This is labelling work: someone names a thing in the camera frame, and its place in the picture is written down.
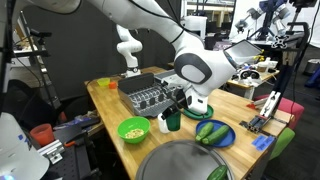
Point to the blue plate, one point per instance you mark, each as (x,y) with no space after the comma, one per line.
(230,138)

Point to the clear plastic storage bin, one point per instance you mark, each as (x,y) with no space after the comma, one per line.
(245,51)

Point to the pile of tan nuts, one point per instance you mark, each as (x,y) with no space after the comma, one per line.
(134,133)

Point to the pink chair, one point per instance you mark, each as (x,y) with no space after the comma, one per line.
(290,110)

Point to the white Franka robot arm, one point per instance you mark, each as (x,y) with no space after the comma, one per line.
(130,50)
(216,73)

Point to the gray dish rack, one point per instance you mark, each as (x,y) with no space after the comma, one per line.
(140,96)

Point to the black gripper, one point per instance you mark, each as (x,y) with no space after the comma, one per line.
(180,98)

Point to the black camera on stand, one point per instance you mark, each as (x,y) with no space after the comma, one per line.
(40,33)

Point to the gray plastic bin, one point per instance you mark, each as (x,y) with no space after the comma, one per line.
(160,75)

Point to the aluminum bracket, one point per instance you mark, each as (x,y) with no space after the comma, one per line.
(53,150)

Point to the aluminum rail clamp stand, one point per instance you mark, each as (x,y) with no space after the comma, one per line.
(263,113)

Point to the orange red cup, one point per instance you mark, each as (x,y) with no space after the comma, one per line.
(42,135)

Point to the white machine housing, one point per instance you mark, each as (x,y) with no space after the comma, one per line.
(16,150)

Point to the wooden background desk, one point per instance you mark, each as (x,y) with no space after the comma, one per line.
(253,83)

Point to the gray trash can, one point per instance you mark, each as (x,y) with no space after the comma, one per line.
(311,66)

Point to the lime green bowl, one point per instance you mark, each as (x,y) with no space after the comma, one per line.
(103,82)

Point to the dark green plate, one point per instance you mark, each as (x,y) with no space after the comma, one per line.
(205,115)

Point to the gray round tray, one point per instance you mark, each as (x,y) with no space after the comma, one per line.
(180,160)

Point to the black camera stand pole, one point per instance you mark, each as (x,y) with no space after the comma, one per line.
(283,76)

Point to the white black headset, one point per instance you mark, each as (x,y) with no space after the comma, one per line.
(250,74)

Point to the blue tape patch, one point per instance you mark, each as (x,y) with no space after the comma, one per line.
(263,142)

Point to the green chair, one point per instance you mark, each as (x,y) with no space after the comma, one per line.
(283,141)

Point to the orange cube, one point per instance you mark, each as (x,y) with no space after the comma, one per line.
(113,85)

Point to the bright green plastic bowl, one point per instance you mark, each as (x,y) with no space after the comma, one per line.
(123,125)

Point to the white mug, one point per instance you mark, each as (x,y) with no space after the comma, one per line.
(161,126)

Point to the dark green cup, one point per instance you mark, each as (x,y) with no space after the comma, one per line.
(173,122)

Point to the green cucumber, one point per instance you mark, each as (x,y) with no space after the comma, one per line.
(217,173)
(204,131)
(218,134)

